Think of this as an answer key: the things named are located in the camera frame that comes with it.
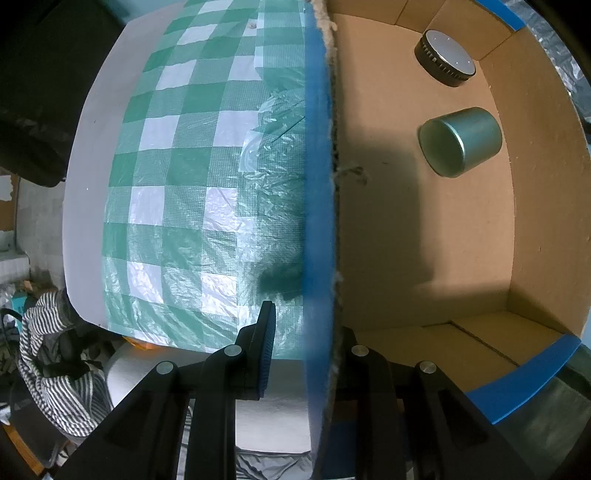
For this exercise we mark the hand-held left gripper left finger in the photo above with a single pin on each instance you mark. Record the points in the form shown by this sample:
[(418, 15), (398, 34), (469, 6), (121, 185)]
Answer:
[(265, 355)]

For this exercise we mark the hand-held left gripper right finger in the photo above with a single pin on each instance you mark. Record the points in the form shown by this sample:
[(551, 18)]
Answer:
[(364, 374)]

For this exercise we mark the cardboard box with blue edge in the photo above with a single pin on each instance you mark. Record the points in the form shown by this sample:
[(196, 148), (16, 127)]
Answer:
[(415, 230)]

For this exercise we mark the grey cloth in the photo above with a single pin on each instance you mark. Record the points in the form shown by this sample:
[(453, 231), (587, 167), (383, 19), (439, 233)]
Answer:
[(272, 464)]

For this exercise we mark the green white checked tablecloth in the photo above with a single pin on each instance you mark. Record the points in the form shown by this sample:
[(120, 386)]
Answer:
[(184, 184)]

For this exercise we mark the striped cloth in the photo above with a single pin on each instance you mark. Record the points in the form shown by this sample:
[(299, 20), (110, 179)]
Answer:
[(41, 369)]

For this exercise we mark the teal box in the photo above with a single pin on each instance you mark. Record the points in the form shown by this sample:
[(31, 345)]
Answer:
[(18, 309)]

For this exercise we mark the green metal tin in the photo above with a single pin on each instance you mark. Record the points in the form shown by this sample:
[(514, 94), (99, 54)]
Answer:
[(461, 138)]

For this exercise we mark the round black and grey disc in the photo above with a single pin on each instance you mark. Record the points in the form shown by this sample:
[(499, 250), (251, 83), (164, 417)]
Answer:
[(445, 55)]

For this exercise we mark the dark cloth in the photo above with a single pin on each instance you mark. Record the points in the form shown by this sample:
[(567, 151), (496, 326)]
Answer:
[(46, 92)]

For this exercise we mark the silver foil sheet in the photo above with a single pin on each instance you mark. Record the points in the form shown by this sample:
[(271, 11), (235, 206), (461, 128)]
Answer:
[(568, 69)]

